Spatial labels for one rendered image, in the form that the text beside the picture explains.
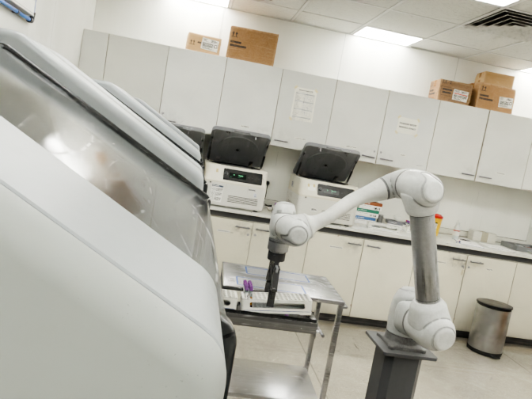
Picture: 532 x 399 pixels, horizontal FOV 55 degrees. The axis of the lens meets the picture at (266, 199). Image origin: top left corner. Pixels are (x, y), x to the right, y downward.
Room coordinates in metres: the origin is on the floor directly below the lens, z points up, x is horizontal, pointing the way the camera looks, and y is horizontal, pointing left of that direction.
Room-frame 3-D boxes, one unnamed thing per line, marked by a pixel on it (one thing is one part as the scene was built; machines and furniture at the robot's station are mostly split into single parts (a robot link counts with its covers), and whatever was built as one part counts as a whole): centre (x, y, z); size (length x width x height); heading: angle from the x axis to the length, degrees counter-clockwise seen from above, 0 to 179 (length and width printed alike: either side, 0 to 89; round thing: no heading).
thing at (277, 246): (2.11, -0.09, 1.10); 0.09 x 0.09 x 0.06
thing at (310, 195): (4.81, -0.51, 1.25); 0.62 x 0.56 x 0.69; 8
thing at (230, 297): (2.07, 0.20, 0.83); 0.30 x 0.10 x 0.06; 99
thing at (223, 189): (4.68, 0.33, 1.24); 0.62 x 0.56 x 0.69; 9
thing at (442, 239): (4.81, -0.56, 0.89); 4.75 x 0.65 x 0.03; 99
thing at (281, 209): (2.10, -0.09, 1.21); 0.13 x 0.11 x 0.16; 14
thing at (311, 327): (2.10, 0.02, 0.78); 0.73 x 0.14 x 0.09; 99
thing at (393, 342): (2.34, -0.74, 0.73); 0.22 x 0.18 x 0.06; 9
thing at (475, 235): (5.29, -2.29, 0.95); 0.25 x 0.11 x 0.10; 95
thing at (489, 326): (4.51, -2.20, 0.23); 0.38 x 0.31 x 0.46; 9
